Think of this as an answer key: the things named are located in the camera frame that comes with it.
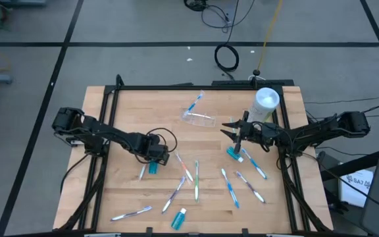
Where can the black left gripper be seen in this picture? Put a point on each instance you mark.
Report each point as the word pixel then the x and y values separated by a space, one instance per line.
pixel 160 154

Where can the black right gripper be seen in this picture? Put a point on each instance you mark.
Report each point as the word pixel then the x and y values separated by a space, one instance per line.
pixel 253 131

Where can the green toothbrush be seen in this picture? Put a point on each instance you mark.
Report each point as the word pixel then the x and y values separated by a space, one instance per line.
pixel 231 118
pixel 196 181

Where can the teal mouthwash bottle white cap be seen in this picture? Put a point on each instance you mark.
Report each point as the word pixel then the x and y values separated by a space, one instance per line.
pixel 178 220
pixel 234 154
pixel 153 168

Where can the white toothbrush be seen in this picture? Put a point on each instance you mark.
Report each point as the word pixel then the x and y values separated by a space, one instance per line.
pixel 142 172

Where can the orange toothbrush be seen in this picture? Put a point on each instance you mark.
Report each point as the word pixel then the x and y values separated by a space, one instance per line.
pixel 184 167

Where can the blue toothbrush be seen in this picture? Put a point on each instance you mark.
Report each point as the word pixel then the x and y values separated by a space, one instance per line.
pixel 254 164
pixel 230 189
pixel 194 104

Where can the purple toothbrush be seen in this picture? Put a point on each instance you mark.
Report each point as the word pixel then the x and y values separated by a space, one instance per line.
pixel 132 213
pixel 250 186
pixel 173 195

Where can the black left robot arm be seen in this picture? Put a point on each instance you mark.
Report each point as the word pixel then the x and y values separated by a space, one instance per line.
pixel 123 136

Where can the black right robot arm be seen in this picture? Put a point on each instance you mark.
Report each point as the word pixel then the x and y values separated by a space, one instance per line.
pixel 354 123

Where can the clear acrylic organizer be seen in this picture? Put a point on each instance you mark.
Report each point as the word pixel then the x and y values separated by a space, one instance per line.
pixel 199 118

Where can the white wipes canister green label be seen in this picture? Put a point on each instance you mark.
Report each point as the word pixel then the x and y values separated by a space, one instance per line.
pixel 262 105

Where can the black knob stand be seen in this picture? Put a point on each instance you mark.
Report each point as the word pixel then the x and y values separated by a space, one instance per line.
pixel 257 72

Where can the black metal beam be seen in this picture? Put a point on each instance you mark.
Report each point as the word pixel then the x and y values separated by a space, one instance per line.
pixel 357 164

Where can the white printed paper box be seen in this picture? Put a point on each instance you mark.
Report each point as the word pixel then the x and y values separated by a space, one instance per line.
pixel 357 187

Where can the black aluminium table frame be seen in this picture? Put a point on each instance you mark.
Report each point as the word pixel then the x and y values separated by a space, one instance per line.
pixel 176 87

